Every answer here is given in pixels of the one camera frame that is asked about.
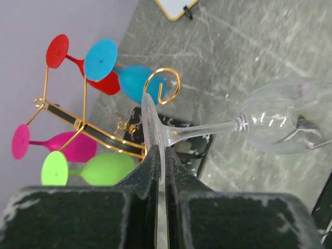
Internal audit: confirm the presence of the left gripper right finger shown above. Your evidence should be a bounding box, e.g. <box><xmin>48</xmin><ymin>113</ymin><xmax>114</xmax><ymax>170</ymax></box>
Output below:
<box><xmin>165</xmin><ymin>148</ymin><xmax>322</xmax><ymax>248</ymax></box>

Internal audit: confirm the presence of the green plastic wine glass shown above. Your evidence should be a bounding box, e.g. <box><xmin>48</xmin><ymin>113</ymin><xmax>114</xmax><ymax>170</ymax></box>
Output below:
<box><xmin>40</xmin><ymin>151</ymin><xmax>136</xmax><ymax>186</ymax></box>

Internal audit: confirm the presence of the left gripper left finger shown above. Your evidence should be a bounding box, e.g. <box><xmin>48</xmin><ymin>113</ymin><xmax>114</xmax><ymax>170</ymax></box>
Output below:
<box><xmin>1</xmin><ymin>145</ymin><xmax>158</xmax><ymax>248</ymax></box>

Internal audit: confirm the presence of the pink plastic wine glass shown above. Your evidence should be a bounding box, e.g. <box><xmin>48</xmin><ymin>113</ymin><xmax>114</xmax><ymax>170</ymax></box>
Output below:
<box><xmin>11</xmin><ymin>124</ymin><xmax>98</xmax><ymax>163</ymax></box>

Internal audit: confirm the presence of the red plastic wine glass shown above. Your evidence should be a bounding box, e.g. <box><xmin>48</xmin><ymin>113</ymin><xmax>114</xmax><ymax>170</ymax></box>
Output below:
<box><xmin>46</xmin><ymin>34</ymin><xmax>120</xmax><ymax>95</ymax></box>

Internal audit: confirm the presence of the gold framed whiteboard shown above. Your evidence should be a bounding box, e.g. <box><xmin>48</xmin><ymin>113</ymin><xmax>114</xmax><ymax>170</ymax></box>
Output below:
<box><xmin>155</xmin><ymin>0</ymin><xmax>199</xmax><ymax>21</ymax></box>

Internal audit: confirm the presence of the gold wine glass rack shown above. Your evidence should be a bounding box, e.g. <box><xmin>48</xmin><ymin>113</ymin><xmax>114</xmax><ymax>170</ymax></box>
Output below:
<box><xmin>34</xmin><ymin>63</ymin><xmax>213</xmax><ymax>179</ymax></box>

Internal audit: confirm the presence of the clear glass cup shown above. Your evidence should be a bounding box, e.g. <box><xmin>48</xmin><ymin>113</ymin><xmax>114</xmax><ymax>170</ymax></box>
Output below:
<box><xmin>141</xmin><ymin>76</ymin><xmax>332</xmax><ymax>249</ymax></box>

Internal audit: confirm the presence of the blue plastic wine glass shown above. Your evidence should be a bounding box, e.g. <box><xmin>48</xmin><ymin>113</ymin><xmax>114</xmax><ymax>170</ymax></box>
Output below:
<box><xmin>84</xmin><ymin>39</ymin><xmax>153</xmax><ymax>104</ymax></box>

